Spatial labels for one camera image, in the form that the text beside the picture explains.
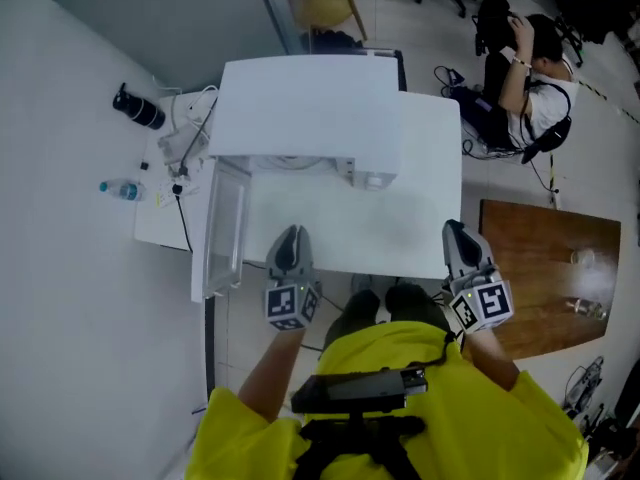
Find yellow wooden chair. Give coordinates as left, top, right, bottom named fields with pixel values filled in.
left=293, top=0, right=370, bottom=43

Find black power cable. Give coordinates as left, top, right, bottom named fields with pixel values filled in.
left=171, top=96, right=220, bottom=255

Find clear plastic water bottle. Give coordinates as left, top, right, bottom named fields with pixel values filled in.
left=98, top=178, right=149, bottom=203

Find black mesh chair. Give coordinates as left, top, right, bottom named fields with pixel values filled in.
left=471, top=0, right=513, bottom=58

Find black thermos bottle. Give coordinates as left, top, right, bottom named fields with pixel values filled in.
left=111, top=82, right=167, bottom=131

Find white side table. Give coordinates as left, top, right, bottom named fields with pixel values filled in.
left=133, top=92, right=222, bottom=253

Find black chest harness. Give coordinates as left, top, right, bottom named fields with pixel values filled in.
left=293, top=411, right=427, bottom=480

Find person's left leg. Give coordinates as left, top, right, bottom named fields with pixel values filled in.
left=323, top=288, right=382, bottom=350

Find floor equipment with cables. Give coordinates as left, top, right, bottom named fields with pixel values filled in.
left=563, top=354, right=607, bottom=420

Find person's leg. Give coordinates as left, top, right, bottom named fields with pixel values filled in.
left=384, top=283, right=452, bottom=335
left=323, top=288, right=382, bottom=350

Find wooden table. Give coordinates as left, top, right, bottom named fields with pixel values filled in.
left=478, top=198, right=623, bottom=361

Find person's right leg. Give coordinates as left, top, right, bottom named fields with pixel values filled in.
left=384, top=283, right=452, bottom=335

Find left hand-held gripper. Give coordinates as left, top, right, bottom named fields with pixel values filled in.
left=263, top=223, right=323, bottom=331

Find white power strip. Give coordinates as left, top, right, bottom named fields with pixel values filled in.
left=154, top=177, right=202, bottom=210

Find person's yellow shirt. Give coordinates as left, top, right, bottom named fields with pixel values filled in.
left=184, top=319, right=592, bottom=480

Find dark floor bag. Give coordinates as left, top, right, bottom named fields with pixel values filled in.
left=448, top=84, right=507, bottom=145

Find white adapter box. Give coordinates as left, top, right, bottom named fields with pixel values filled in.
left=158, top=122, right=207, bottom=167

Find black chest-mounted device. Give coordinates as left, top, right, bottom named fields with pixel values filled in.
left=290, top=365, right=429, bottom=416

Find person's right forearm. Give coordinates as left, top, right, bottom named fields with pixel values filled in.
left=461, top=329, right=522, bottom=393

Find person's left forearm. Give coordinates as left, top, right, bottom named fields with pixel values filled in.
left=236, top=326, right=308, bottom=423

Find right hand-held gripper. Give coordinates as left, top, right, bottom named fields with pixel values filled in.
left=441, top=218, right=516, bottom=336

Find black floor cable cover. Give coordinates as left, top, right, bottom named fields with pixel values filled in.
left=203, top=296, right=218, bottom=405

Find black floor cables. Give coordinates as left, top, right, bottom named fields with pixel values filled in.
left=432, top=64, right=561, bottom=194

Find white microwave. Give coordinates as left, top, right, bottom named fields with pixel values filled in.
left=190, top=54, right=402, bottom=304

